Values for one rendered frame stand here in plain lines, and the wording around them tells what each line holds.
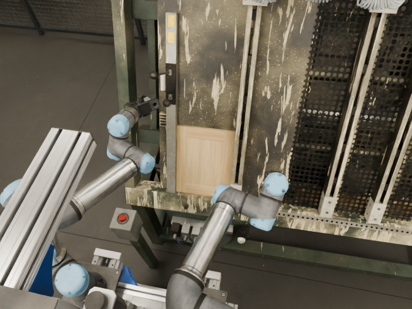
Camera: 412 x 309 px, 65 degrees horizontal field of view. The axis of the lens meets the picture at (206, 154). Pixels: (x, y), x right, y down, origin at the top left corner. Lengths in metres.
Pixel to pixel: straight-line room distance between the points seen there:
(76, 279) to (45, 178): 0.80
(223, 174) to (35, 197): 1.24
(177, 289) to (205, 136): 0.96
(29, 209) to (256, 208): 0.68
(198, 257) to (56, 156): 0.48
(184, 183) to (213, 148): 0.28
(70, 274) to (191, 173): 0.79
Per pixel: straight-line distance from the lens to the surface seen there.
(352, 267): 2.62
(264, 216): 1.08
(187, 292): 0.91
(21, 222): 0.67
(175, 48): 1.58
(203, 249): 0.98
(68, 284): 1.45
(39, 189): 0.69
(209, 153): 1.73
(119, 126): 1.26
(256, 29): 1.49
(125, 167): 1.22
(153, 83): 1.74
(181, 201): 1.88
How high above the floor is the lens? 2.56
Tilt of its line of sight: 56 degrees down
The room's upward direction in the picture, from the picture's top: 5 degrees counter-clockwise
